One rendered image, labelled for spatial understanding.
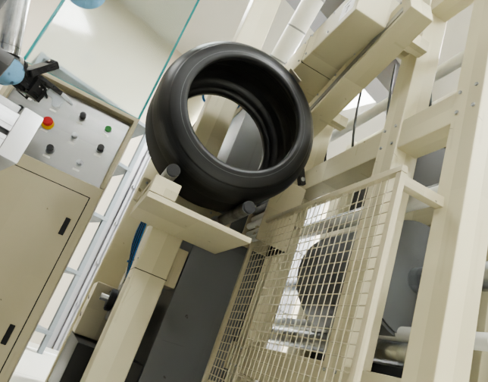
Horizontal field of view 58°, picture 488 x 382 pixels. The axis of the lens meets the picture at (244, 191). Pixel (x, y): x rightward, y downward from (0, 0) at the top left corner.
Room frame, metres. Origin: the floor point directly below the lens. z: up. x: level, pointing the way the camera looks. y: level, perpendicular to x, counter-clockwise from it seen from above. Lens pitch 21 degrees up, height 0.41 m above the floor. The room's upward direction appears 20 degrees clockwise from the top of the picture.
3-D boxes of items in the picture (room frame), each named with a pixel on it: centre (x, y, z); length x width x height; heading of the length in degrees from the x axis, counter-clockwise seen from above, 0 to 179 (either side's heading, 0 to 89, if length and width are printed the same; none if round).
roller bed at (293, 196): (1.84, -0.16, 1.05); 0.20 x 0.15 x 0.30; 16
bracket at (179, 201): (1.69, 0.20, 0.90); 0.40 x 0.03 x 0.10; 106
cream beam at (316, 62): (1.48, -0.17, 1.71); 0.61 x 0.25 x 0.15; 16
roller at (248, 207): (1.56, 0.01, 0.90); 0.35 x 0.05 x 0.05; 16
